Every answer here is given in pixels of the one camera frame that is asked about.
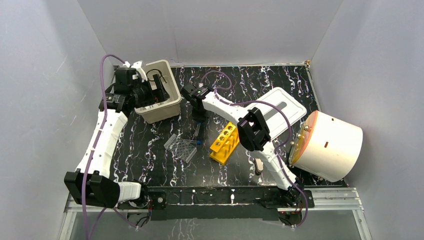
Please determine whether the blue capped plastic tube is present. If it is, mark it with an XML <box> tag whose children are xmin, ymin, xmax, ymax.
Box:
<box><xmin>193</xmin><ymin>121</ymin><xmax>202</xmax><ymax>138</ymax></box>

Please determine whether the black wire ring stand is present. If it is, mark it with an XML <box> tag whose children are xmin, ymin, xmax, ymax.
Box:
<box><xmin>146</xmin><ymin>68</ymin><xmax>168</xmax><ymax>83</ymax></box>

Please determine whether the white bin lid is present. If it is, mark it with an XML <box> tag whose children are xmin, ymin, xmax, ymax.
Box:
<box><xmin>246</xmin><ymin>87</ymin><xmax>307</xmax><ymax>140</ymax></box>

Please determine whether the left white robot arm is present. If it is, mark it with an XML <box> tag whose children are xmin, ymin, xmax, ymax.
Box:
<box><xmin>64</xmin><ymin>67</ymin><xmax>170</xmax><ymax>208</ymax></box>

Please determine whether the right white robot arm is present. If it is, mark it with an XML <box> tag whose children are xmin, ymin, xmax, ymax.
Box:
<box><xmin>180</xmin><ymin>83</ymin><xmax>306</xmax><ymax>207</ymax></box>

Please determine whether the beige plastic bin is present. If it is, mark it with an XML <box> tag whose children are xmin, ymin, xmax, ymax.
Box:
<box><xmin>132</xmin><ymin>59</ymin><xmax>182</xmax><ymax>124</ymax></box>

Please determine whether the clear well plate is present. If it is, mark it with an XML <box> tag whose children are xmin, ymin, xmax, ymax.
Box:
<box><xmin>164</xmin><ymin>134</ymin><xmax>197</xmax><ymax>163</ymax></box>

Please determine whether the yellow test tube rack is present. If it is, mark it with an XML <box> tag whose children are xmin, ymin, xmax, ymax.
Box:
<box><xmin>209</xmin><ymin>122</ymin><xmax>240</xmax><ymax>166</ymax></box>

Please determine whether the small beige stopper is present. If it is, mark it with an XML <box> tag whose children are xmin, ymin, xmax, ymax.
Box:
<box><xmin>254</xmin><ymin>158</ymin><xmax>264</xmax><ymax>176</ymax></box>

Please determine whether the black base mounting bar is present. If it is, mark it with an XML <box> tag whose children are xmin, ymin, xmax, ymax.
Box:
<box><xmin>145</xmin><ymin>186</ymin><xmax>292</xmax><ymax>222</ymax></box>

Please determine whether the white centrifuge with orange lid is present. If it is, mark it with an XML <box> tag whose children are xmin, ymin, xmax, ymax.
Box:
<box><xmin>288</xmin><ymin>110</ymin><xmax>363</xmax><ymax>183</ymax></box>

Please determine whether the aluminium frame rail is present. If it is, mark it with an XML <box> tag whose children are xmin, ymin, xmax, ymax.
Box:
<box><xmin>59</xmin><ymin>186</ymin><xmax>372</xmax><ymax>240</ymax></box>

